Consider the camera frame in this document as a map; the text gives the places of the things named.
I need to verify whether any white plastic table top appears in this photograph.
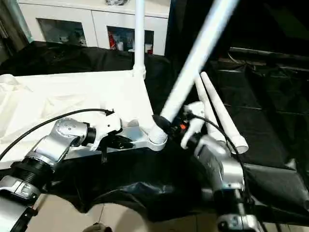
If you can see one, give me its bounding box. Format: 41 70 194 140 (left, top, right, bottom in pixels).
0 70 168 171

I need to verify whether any white plastic table leg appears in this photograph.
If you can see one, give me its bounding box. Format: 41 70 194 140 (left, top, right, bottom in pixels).
200 72 249 155
147 0 240 152
194 75 227 144
132 0 147 79

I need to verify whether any black plastic mat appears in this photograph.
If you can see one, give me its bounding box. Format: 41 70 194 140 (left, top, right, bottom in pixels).
0 41 309 225

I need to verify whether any silver metal bar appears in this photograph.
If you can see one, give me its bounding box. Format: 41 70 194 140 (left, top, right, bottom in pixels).
228 47 309 59

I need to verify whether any white glass-door cabinet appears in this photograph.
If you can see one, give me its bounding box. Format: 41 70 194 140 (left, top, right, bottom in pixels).
17 0 171 55

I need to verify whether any grey curtain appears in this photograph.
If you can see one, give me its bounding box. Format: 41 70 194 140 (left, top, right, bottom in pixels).
0 0 32 51

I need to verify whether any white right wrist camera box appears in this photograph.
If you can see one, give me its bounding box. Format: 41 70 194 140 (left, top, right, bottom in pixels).
179 101 206 150

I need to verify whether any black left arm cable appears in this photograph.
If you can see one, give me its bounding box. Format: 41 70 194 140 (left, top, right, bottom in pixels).
0 108 114 161

